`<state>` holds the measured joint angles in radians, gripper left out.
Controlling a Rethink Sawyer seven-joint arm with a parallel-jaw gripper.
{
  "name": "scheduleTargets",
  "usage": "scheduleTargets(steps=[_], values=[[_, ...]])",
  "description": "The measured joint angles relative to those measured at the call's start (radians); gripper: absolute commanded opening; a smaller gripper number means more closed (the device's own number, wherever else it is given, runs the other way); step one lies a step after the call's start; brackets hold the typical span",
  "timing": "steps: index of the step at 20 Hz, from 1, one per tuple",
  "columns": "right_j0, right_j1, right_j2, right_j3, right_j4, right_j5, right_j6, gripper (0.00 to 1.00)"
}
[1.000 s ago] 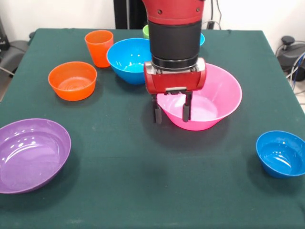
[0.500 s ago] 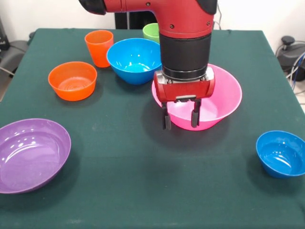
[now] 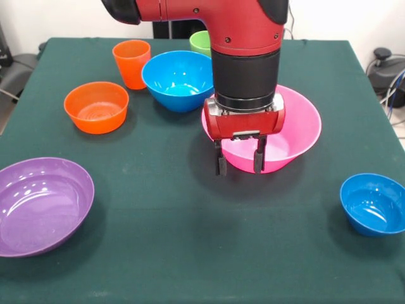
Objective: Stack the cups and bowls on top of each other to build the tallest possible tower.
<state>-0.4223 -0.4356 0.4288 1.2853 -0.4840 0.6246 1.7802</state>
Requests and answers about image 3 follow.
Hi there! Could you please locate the green cup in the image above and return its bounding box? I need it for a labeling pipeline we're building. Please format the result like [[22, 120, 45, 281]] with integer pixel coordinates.
[[189, 30, 212, 58]]

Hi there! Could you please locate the large pink bowl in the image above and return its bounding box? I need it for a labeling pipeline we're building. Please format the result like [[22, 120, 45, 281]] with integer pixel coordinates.
[[201, 84, 323, 174]]

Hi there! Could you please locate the small dark blue bowl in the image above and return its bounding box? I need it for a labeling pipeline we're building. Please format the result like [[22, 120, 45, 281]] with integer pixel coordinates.
[[340, 173, 405, 238]]

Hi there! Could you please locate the dark green tablecloth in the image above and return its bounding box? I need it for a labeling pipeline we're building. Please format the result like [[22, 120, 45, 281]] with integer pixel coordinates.
[[0, 37, 405, 304]]

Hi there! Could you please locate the black floor stand base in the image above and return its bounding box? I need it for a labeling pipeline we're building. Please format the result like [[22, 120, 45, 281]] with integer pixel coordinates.
[[366, 47, 405, 96], [0, 23, 41, 99]]

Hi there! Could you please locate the purple bowl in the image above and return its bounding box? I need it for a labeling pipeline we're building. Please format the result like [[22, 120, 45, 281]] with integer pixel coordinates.
[[0, 157, 96, 258]]

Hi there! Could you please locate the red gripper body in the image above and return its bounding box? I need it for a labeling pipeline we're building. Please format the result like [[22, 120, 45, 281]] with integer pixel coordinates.
[[202, 93, 286, 142]]

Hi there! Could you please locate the orange cup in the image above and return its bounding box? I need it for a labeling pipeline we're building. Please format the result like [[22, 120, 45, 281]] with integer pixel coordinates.
[[112, 39, 152, 91]]

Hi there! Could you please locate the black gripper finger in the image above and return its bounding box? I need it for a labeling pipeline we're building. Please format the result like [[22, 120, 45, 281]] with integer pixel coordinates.
[[213, 139, 228, 177], [252, 135, 268, 174]]

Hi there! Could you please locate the large light blue bowl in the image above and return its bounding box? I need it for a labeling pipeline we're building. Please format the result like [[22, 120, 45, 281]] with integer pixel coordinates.
[[141, 50, 216, 113]]

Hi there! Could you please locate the orange bowl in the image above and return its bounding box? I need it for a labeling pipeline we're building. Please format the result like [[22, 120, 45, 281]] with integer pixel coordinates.
[[63, 81, 130, 135]]

